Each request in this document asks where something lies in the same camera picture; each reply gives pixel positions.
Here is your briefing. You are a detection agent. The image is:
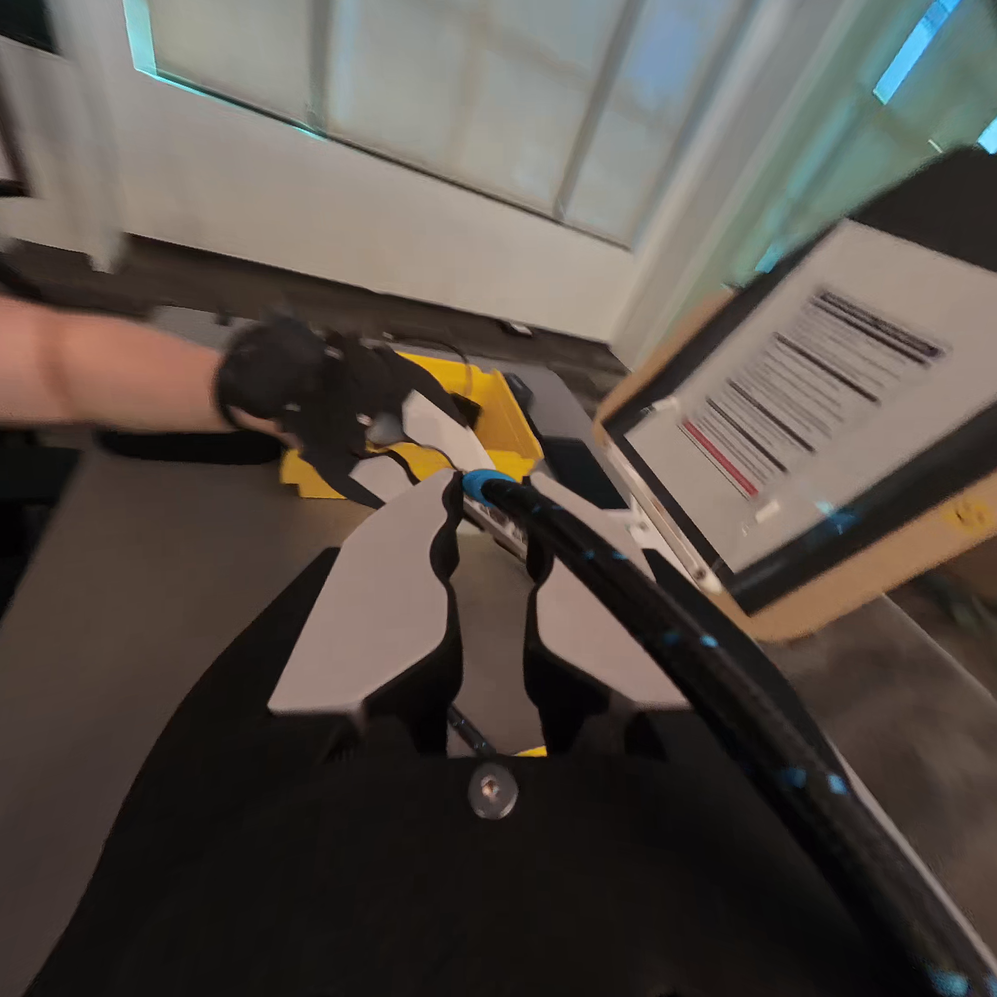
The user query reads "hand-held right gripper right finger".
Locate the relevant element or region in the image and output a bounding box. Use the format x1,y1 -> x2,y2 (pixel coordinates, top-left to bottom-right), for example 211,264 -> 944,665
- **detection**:
524,473 -> 692,754

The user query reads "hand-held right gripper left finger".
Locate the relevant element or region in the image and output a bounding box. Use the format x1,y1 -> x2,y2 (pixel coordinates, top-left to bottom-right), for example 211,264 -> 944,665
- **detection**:
267,469 -> 466,754

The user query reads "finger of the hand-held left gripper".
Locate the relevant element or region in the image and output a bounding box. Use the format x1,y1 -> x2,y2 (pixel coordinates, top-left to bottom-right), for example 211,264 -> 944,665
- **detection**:
401,389 -> 478,449
424,424 -> 515,476

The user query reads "yellow plastic bin with divider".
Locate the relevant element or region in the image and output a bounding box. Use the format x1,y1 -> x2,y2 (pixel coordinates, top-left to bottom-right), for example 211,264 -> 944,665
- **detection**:
279,351 -> 546,501

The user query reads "person's left forearm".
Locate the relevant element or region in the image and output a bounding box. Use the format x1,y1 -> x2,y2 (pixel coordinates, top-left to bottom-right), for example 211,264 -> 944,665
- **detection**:
0,296 -> 285,439

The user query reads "acrylic instruction sign stand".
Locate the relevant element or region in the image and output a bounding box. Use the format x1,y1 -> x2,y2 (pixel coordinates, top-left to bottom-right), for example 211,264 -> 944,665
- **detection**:
600,148 -> 997,616

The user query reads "frosted glass window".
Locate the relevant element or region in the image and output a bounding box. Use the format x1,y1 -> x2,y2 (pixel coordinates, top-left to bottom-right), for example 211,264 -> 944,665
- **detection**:
125,0 -> 780,250

